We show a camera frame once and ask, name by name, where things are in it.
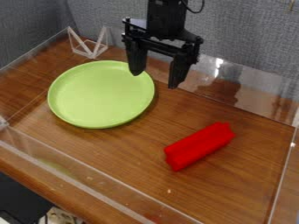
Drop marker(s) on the clear acrylic enclosure wall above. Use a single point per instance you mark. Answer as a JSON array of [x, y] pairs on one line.
[[107, 174]]

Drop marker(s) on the green round plate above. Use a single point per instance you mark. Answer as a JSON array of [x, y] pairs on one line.
[[98, 95]]

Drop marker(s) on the red star-shaped block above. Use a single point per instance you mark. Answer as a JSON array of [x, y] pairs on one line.
[[198, 145]]

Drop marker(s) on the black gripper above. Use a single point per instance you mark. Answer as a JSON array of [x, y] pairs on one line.
[[162, 34]]

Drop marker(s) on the white power strip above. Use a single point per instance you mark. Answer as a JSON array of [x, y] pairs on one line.
[[58, 216]]

